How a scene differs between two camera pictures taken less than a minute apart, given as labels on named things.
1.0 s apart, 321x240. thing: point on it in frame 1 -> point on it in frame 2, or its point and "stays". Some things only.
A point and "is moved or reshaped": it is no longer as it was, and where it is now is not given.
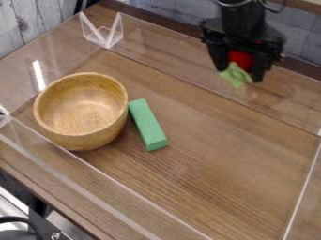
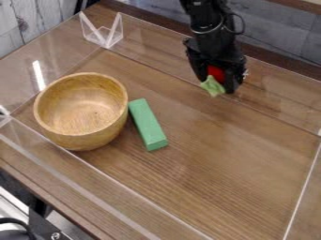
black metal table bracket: x=41 y=229 stays
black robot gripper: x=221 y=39 -> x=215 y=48
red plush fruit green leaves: x=238 y=71 is moved or reshaped
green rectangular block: x=148 y=127 stays
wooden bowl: x=81 y=109 stays
